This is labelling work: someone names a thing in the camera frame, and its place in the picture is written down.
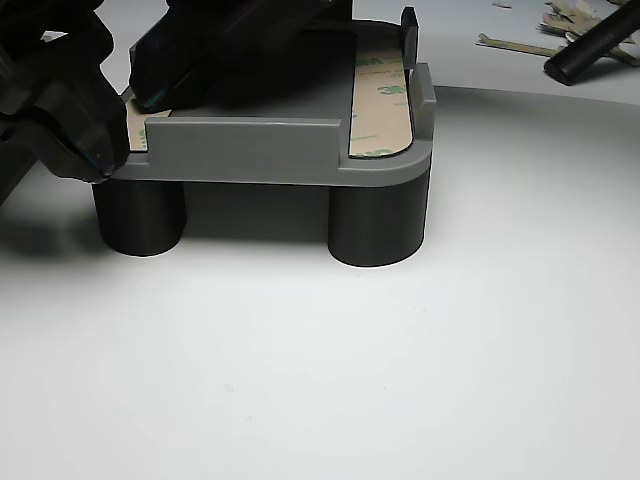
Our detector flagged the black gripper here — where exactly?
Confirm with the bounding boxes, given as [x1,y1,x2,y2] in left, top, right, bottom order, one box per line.
[0,0,201,206]
[144,0,354,112]

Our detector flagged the tan 3M tape liner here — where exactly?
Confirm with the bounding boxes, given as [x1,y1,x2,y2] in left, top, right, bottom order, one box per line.
[121,94,174,152]
[347,47,416,159]

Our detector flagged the gray printed fixture plate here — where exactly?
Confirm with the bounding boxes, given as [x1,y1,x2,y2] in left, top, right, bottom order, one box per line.
[92,18,438,187]

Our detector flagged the black cylinder leg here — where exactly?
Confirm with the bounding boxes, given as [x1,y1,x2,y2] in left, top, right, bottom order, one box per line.
[92,180,189,259]
[327,169,429,269]

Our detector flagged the black upright clip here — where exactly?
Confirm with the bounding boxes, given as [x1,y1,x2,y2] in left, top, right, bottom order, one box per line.
[399,4,420,69]

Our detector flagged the long tan liner strip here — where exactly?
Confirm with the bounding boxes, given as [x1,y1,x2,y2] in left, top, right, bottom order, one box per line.
[477,32,565,59]

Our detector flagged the tan liner scrap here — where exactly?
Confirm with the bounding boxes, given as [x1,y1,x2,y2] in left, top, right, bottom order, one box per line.
[544,1,599,21]
[537,17,594,39]
[607,42,640,69]

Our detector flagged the black rod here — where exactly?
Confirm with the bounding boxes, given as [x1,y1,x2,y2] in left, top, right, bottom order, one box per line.
[543,0,640,86]

